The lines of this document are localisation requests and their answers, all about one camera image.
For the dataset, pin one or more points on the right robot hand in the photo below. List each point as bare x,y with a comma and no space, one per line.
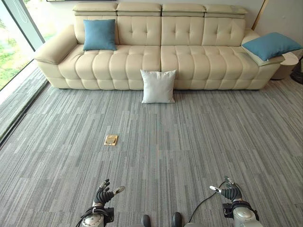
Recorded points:
229,191

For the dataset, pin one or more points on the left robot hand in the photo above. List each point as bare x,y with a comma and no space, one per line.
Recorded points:
103,194

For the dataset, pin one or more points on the cream tufted leather sofa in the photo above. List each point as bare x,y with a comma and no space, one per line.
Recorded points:
142,59

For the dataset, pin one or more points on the left dark robot foot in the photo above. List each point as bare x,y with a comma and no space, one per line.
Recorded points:
145,220

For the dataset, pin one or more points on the dark robot foot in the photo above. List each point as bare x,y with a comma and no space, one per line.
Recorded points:
176,219
145,220

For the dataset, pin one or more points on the brass floor socket plate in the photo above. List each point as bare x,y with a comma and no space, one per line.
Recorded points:
110,140

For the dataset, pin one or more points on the right dark robot foot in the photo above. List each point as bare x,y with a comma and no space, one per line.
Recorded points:
176,219

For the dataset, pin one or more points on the white square cushion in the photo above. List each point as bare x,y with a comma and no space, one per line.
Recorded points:
158,86

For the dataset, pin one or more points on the black fan base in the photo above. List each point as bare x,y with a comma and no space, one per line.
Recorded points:
297,75

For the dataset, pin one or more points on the round beige side table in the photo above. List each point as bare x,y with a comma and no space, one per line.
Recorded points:
286,67

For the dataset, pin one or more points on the blue square cushion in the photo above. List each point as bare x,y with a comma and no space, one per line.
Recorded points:
99,35
270,46

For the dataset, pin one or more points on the gold leaning frame strip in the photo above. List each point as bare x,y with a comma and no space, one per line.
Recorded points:
259,14

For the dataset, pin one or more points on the dark window frame post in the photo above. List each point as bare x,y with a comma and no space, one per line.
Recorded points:
21,24

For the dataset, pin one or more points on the dark picture frame edge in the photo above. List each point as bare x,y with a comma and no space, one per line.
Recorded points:
80,0

